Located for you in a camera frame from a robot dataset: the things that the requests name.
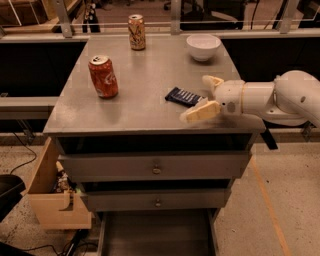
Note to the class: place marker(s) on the black office chair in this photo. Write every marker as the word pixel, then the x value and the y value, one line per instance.
pixel 11 187

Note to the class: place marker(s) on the grey top drawer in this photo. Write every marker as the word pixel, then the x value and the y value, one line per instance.
pixel 109 167

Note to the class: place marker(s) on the grey open bottom drawer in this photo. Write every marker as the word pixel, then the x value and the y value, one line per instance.
pixel 158 233

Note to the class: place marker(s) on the blue rxbar blueberry bar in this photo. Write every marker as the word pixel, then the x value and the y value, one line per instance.
pixel 183 97

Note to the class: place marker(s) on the white ceramic bowl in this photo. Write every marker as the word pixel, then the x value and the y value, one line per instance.
pixel 202 47

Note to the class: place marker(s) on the grey middle drawer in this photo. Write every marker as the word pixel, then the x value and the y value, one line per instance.
pixel 138 200

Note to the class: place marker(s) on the tan arizona tea can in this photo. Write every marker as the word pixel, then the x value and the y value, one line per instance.
pixel 136 30

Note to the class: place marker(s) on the grey drawer cabinet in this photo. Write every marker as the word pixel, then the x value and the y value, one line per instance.
pixel 138 120

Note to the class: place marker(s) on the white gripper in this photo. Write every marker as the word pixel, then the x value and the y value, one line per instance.
pixel 230 95

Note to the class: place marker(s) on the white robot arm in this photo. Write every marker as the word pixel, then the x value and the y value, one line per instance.
pixel 290 99

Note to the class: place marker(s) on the red coca-cola can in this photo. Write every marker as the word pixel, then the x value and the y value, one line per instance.
pixel 103 76

